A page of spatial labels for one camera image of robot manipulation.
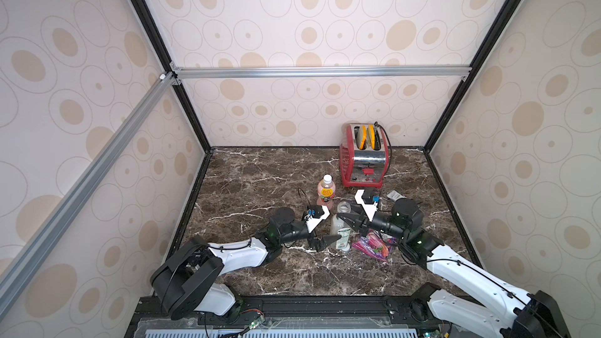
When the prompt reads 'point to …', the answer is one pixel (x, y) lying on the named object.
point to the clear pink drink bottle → (326, 192)
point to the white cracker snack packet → (394, 195)
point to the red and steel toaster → (363, 168)
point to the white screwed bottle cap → (328, 179)
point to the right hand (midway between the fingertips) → (341, 213)
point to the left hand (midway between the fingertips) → (338, 226)
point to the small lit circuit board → (253, 325)
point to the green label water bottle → (338, 227)
